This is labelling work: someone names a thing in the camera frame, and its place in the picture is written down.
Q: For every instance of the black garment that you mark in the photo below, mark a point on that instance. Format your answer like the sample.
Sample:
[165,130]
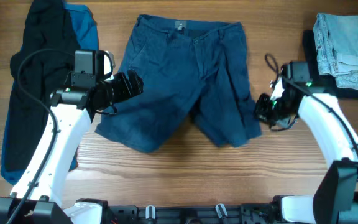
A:
[39,68]

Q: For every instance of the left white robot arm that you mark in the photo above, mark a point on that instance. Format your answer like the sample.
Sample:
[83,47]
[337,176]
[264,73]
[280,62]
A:
[37,197]

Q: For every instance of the dark blue denim shorts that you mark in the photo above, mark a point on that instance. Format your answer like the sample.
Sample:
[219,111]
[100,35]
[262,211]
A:
[193,69]

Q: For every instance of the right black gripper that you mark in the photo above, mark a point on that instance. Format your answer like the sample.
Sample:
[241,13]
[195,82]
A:
[265,109]

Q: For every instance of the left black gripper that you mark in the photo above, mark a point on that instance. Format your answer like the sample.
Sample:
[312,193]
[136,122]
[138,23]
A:
[124,88]

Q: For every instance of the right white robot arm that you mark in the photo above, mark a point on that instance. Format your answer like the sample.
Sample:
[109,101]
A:
[336,198]

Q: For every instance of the light blue folded jeans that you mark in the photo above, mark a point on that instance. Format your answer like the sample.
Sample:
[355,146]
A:
[336,44]

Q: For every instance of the dark folded garment under jeans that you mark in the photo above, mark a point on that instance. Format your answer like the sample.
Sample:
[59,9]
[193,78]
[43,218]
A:
[327,82]

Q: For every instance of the teal blue garment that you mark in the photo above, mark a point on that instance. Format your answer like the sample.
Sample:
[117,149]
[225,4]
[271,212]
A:
[87,37]

